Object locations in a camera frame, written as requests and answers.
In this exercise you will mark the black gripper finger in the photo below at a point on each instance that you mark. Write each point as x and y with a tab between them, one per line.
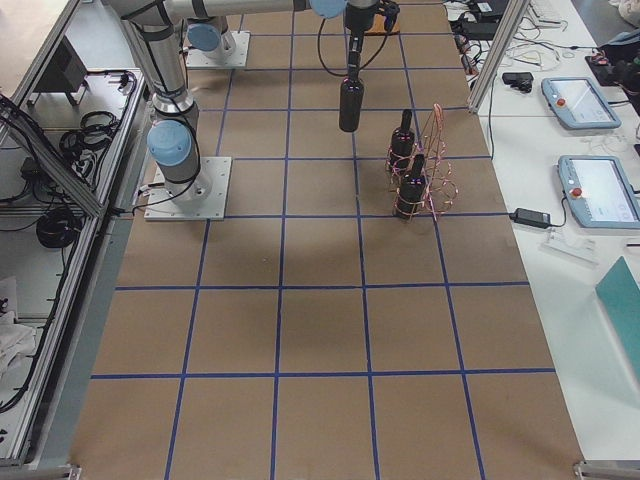
355	47

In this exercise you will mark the dark wine bottle carried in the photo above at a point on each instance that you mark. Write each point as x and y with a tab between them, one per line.
351	98

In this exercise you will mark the wooden tray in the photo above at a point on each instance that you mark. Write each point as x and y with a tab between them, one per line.
379	27

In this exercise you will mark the dark wine bottle in basket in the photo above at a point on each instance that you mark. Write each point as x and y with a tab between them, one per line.
401	144

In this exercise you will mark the black power adapter brick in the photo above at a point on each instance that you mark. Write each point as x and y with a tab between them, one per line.
478	31

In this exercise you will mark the black handheld device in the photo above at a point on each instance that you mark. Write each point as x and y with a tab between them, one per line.
520	81

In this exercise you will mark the upper blue teach pendant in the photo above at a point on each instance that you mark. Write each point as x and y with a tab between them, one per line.
579	104

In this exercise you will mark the blue teach pendant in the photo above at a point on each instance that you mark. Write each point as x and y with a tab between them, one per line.
598	192
579	104

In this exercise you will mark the small black power adapter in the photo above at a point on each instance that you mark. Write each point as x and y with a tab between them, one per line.
533	218

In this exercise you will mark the lower blue teach pendant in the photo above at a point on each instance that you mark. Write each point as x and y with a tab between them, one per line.
598	192

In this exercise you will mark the teal folder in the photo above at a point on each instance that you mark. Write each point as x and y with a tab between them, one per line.
618	291

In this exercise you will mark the aluminium frame post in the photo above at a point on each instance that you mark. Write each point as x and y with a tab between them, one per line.
506	30

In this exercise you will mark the copper wire bottle basket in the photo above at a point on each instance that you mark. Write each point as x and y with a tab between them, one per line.
441	190

